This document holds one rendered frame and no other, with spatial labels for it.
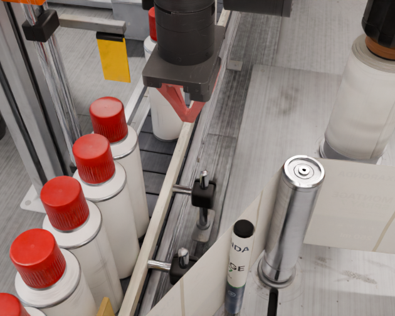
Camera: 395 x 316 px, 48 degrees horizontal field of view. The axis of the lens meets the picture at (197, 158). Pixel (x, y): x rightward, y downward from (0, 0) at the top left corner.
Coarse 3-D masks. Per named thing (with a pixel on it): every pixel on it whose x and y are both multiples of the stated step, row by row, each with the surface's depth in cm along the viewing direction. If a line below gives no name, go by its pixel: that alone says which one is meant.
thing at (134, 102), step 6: (138, 84) 64; (138, 90) 63; (144, 90) 64; (132, 96) 62; (138, 96) 62; (132, 102) 61; (138, 102) 62; (126, 108) 60; (132, 108) 60; (126, 114) 60; (132, 114) 60; (126, 120) 59
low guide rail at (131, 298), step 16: (224, 16) 86; (192, 128) 67; (176, 144) 62; (176, 160) 60; (176, 176) 60; (160, 192) 56; (160, 208) 55; (160, 224) 54; (144, 240) 52; (144, 256) 50; (144, 272) 49; (128, 288) 48; (128, 304) 46
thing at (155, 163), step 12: (216, 24) 90; (144, 132) 69; (192, 132) 69; (144, 144) 67; (156, 144) 67; (168, 144) 67; (144, 156) 65; (156, 156) 65; (168, 156) 65; (144, 168) 64; (156, 168) 64; (144, 180) 62; (156, 180) 62; (156, 192) 61; (168, 216) 62; (156, 252) 55; (144, 288) 51
